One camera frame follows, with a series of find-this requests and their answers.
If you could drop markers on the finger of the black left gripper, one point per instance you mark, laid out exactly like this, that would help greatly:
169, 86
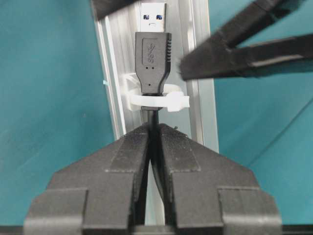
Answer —
214, 59
255, 17

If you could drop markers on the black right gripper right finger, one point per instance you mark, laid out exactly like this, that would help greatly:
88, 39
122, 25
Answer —
210, 194

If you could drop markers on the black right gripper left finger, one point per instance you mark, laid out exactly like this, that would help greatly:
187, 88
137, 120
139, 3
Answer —
101, 194

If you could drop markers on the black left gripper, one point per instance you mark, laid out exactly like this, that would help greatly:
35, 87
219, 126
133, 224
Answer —
103, 8

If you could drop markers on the silver aluminium rail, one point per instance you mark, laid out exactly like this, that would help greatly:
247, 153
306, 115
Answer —
152, 67

